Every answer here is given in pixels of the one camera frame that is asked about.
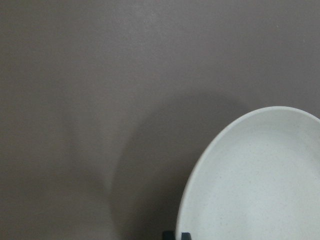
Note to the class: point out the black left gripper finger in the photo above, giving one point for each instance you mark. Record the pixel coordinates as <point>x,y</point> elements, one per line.
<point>168,235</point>

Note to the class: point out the beige round plate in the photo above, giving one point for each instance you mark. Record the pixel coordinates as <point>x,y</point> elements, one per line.
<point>259,179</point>

